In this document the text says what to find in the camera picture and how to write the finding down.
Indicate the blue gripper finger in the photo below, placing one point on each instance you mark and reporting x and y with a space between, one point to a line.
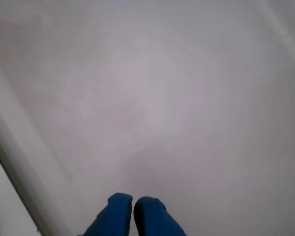
155 221
113 218

